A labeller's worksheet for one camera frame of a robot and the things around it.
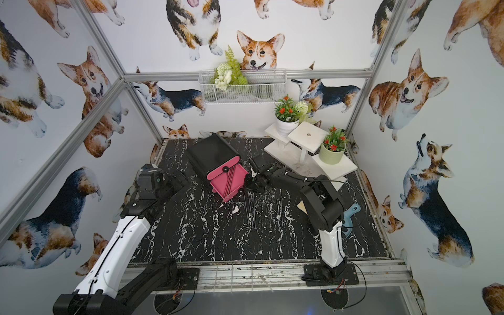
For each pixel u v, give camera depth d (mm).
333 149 817
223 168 879
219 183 909
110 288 401
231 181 937
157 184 598
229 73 782
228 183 926
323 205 513
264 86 926
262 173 742
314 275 733
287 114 915
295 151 1156
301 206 924
